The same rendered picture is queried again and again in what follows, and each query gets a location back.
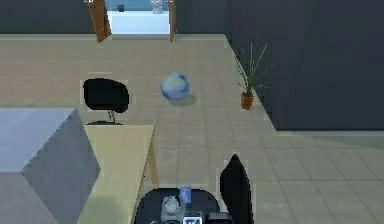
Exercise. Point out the blue and white ball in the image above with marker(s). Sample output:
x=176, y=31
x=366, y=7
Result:
x=174, y=86

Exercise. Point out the grey glass mug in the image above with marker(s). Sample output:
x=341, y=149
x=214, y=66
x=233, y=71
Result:
x=172, y=208

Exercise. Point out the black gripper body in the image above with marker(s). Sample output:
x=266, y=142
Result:
x=173, y=222

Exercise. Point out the brown room door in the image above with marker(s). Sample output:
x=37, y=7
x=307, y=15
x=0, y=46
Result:
x=99, y=20

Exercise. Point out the pale wooden table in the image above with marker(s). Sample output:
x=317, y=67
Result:
x=120, y=156

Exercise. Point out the grey box cabinet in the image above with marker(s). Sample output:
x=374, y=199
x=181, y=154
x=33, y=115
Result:
x=50, y=156

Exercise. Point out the brown door frame post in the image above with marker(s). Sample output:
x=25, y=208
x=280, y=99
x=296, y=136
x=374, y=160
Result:
x=172, y=20

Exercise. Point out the small blue box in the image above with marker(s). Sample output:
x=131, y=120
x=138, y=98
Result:
x=185, y=195

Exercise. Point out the house plant in brown pot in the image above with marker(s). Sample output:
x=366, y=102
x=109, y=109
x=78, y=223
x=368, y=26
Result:
x=247, y=100

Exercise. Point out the black swivel chair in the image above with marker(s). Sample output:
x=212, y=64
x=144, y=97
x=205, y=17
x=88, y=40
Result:
x=106, y=95

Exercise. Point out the small dark bin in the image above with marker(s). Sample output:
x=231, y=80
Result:
x=120, y=8

